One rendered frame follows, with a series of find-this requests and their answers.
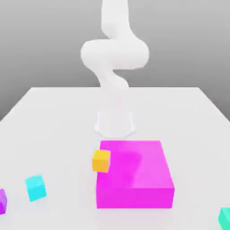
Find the small purple cube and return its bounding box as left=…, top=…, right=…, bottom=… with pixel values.
left=0, top=188, right=8, bottom=215

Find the large magenta box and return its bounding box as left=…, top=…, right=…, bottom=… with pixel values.
left=96, top=140, right=175, bottom=209

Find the small cyan cube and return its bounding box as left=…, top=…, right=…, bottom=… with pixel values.
left=24, top=173, right=48, bottom=202

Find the small turquoise cube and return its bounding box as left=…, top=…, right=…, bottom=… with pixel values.
left=217, top=207, right=230, bottom=230

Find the small orange cube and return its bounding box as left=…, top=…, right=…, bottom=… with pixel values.
left=92, top=149, right=111, bottom=173

